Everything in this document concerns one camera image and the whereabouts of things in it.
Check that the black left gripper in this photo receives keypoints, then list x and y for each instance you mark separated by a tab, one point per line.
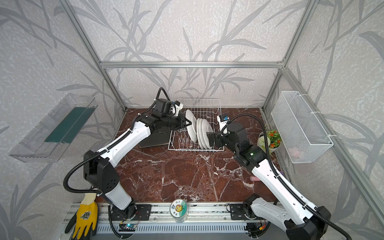
182	120

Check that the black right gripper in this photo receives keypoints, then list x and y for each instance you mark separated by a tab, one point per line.
212	140

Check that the white round plate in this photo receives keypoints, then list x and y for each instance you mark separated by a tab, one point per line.
210	130
192	127
204	129
200	140

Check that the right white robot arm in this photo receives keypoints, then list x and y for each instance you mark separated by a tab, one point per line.
297	216

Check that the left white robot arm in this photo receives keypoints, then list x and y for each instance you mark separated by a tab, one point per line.
101	173

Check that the purple pink spoon toy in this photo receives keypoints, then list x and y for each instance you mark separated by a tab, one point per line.
255	179

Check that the white ribbed flower pot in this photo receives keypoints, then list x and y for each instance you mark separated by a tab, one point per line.
273	138

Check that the round green labelled can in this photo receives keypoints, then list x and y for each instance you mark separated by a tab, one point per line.
179	210

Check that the pink item in basket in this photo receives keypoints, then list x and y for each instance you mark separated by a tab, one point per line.
295	153

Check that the green mat in shelf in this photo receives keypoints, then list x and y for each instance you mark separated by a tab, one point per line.
70	126

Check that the green circuit board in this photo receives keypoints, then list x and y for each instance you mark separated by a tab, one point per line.
127	227

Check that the yellow black work glove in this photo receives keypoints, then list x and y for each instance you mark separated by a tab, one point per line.
85	220

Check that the white wire dish rack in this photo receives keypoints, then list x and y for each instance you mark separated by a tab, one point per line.
202	108

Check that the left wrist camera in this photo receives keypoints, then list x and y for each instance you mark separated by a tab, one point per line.
176	108

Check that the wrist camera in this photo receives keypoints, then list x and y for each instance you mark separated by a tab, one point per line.
223	120
176	108

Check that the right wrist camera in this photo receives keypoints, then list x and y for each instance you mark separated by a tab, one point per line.
223	120

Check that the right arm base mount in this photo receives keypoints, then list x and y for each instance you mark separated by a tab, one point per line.
239	212

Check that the white mesh wall basket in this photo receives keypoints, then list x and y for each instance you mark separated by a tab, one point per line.
300	127

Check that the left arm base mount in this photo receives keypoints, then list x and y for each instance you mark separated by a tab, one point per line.
140	212

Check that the clear plastic wall shelf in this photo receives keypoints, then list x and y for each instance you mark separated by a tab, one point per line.
33	149

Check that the aluminium frame rail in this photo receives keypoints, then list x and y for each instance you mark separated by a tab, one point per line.
360	180

